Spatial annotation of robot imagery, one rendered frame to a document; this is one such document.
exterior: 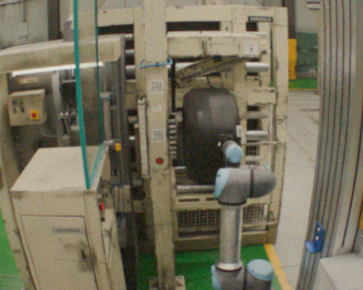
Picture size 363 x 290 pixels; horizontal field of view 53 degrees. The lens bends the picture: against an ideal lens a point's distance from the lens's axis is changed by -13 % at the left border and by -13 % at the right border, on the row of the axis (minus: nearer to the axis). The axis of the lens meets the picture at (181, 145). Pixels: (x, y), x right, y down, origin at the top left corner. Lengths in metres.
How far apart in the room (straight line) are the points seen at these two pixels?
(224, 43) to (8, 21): 10.02
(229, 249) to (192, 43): 1.41
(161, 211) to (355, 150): 1.70
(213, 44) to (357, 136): 1.63
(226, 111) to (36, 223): 1.20
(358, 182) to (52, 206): 1.20
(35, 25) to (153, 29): 9.68
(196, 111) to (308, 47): 10.10
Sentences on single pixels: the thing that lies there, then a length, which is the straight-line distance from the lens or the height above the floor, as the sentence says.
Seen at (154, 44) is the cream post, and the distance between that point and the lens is 2.30.
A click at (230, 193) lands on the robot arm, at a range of 1.52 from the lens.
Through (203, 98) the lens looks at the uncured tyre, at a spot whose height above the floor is 1.44.
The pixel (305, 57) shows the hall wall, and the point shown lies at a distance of 12.22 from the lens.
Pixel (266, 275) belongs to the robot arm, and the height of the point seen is 0.93.
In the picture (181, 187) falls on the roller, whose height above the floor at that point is 0.91.
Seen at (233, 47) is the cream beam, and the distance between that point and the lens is 2.62.
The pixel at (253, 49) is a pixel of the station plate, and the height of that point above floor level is 1.69.
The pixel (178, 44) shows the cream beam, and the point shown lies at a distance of 2.57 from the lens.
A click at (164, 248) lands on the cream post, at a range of 2.76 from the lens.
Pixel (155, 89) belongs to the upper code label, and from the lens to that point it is 2.34.
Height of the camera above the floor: 1.95
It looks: 19 degrees down
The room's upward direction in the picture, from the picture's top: 2 degrees counter-clockwise
